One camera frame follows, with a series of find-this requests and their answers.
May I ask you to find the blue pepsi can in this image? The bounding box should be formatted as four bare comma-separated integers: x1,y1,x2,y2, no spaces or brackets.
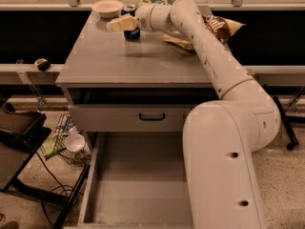
121,5,140,40

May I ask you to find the green packet on floor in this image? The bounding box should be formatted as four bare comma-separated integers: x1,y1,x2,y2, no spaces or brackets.
40,135,66,160

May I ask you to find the wire mesh basket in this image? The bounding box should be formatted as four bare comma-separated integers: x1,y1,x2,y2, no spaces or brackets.
59,148,92,166

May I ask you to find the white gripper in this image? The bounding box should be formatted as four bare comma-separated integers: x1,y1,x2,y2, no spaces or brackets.
106,4,155,32

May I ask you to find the open grey bottom drawer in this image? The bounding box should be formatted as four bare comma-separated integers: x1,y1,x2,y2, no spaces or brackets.
64,132,193,229

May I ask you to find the black floor cable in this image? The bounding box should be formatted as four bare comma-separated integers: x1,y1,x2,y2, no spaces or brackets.
35,151,84,227

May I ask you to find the grey drawer cabinet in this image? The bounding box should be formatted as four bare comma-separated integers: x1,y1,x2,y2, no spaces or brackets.
55,5,223,155

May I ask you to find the white cup on floor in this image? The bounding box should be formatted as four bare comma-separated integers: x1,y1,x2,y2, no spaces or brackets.
65,134,86,153

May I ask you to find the black stand leg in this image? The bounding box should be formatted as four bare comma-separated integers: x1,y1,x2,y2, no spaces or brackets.
274,96,305,151

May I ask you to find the black side table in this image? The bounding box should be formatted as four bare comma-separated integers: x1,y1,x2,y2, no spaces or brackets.
0,103,90,229

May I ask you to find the green chip bag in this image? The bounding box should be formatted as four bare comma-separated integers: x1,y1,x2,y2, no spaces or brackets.
135,0,166,9

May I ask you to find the brown yellow chip bag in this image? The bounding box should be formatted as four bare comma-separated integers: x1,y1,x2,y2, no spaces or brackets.
162,14,243,51

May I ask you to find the closed grey drawer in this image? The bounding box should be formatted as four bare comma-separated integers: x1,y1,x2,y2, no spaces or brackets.
69,105,192,132

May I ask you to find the black drawer handle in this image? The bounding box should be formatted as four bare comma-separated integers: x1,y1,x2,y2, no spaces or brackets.
138,113,166,121

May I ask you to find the beige bowl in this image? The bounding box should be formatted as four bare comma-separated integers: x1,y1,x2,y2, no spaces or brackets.
91,0,123,19

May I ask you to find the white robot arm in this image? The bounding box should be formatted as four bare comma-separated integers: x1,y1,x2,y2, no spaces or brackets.
107,0,281,229

